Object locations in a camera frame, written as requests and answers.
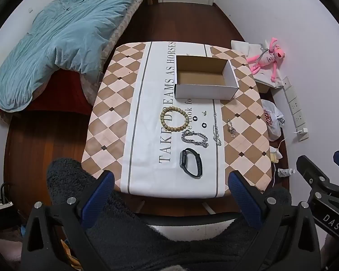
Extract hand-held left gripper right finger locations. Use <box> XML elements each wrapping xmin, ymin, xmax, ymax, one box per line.
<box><xmin>228</xmin><ymin>170</ymin><xmax>321</xmax><ymax>271</ymax></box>

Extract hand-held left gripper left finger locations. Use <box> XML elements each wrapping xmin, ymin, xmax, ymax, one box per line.
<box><xmin>21</xmin><ymin>170</ymin><xmax>115</xmax><ymax>271</ymax></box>

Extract black smart band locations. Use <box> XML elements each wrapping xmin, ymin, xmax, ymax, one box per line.
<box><xmin>179</xmin><ymin>148</ymin><xmax>204</xmax><ymax>179</ymax></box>

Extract silver earrings cluster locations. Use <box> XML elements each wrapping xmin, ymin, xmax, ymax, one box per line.
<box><xmin>227</xmin><ymin>119</ymin><xmax>237</xmax><ymax>138</ymax></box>

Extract silver chain bracelet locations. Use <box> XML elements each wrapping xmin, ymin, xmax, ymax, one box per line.
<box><xmin>181</xmin><ymin>129</ymin><xmax>209</xmax><ymax>149</ymax></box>

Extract thin silver necklace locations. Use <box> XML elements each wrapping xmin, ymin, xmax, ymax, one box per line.
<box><xmin>213</xmin><ymin>113</ymin><xmax>222</xmax><ymax>146</ymax></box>

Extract wooden bead bracelet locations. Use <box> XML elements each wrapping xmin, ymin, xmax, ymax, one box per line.
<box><xmin>160</xmin><ymin>106</ymin><xmax>190</xmax><ymax>133</ymax></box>

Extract white cardboard box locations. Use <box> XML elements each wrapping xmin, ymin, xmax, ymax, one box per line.
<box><xmin>173</xmin><ymin>55</ymin><xmax>239</xmax><ymax>100</ymax></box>

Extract yellow white packet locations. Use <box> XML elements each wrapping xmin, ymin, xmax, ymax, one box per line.
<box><xmin>269</xmin><ymin>147</ymin><xmax>283</xmax><ymax>164</ymax></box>

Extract dark fleece pants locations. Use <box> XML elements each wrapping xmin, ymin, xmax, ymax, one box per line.
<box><xmin>47</xmin><ymin>158</ymin><xmax>292</xmax><ymax>271</ymax></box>

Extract white plastic bag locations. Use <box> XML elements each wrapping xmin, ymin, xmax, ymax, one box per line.
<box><xmin>261</xmin><ymin>99</ymin><xmax>285</xmax><ymax>141</ymax></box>

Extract white power strip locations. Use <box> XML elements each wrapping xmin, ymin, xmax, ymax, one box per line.
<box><xmin>282</xmin><ymin>76</ymin><xmax>309</xmax><ymax>142</ymax></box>

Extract checkered tablecloth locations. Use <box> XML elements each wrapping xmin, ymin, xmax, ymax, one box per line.
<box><xmin>81</xmin><ymin>41</ymin><xmax>272</xmax><ymax>199</ymax></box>

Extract bed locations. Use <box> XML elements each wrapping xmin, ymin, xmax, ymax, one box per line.
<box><xmin>0</xmin><ymin>0</ymin><xmax>154</xmax><ymax>119</ymax></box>

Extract pink plush toy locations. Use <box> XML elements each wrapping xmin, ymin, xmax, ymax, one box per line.
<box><xmin>246</xmin><ymin>37</ymin><xmax>285</xmax><ymax>83</ymax></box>

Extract blue duvet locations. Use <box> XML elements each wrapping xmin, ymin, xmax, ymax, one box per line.
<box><xmin>0</xmin><ymin>0</ymin><xmax>147</xmax><ymax>112</ymax></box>

